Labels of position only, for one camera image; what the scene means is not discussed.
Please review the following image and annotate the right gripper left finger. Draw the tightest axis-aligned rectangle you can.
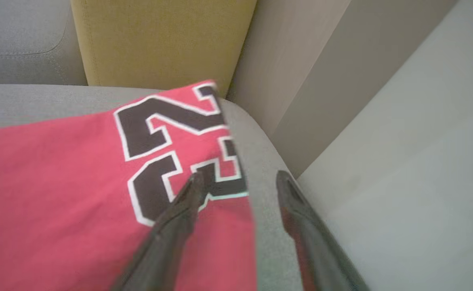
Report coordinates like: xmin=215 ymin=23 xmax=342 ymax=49
xmin=110 ymin=171 xmax=205 ymax=291

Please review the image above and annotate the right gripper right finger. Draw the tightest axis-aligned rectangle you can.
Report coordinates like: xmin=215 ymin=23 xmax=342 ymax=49
xmin=275 ymin=170 xmax=371 ymax=291

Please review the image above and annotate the red jersey with white sleeves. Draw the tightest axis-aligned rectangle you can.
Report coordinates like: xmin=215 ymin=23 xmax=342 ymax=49
xmin=0 ymin=80 xmax=258 ymax=291

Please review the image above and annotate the grey sofa seat cushion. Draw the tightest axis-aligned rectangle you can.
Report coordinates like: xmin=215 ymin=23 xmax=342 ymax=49
xmin=0 ymin=0 xmax=88 ymax=86
xmin=0 ymin=84 xmax=304 ymax=291

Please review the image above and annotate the yellow sofa backrest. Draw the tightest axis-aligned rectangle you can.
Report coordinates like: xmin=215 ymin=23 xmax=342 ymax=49
xmin=70 ymin=0 xmax=258 ymax=98

